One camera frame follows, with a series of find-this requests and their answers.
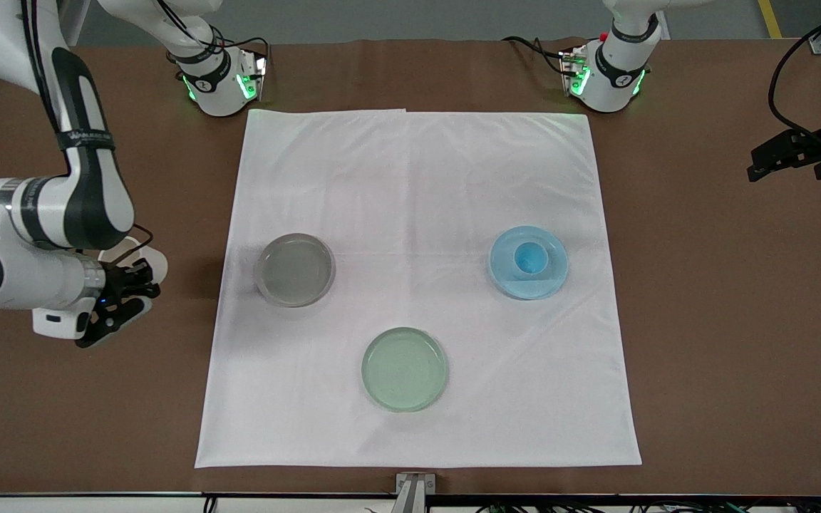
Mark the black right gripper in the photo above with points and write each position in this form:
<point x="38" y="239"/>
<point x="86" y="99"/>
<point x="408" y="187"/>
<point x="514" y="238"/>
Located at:
<point x="119" y="280"/>

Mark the gray round plate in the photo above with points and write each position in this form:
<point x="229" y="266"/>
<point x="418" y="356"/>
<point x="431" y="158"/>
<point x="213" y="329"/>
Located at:
<point x="295" y="270"/>

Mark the blue round plate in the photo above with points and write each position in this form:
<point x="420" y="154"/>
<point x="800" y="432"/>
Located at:
<point x="542" y="285"/>

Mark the blue cup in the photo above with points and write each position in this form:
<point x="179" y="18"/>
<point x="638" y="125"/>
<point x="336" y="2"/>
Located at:
<point x="530" y="258"/>

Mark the black table edge rail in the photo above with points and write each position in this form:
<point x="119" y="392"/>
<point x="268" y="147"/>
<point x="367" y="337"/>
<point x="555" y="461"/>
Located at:
<point x="596" y="500"/>

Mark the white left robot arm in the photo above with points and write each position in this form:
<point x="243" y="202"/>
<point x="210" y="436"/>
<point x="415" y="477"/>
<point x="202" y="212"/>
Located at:
<point x="613" y="78"/>

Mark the silver table edge bracket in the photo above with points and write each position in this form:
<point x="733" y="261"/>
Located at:
<point x="415" y="488"/>

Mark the green round plate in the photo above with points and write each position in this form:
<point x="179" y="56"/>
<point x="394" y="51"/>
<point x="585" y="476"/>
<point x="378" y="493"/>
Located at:
<point x="405" y="369"/>

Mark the white square cloth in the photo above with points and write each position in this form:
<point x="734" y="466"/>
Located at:
<point x="417" y="199"/>

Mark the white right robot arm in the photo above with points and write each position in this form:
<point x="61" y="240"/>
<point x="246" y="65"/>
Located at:
<point x="90" y="199"/>

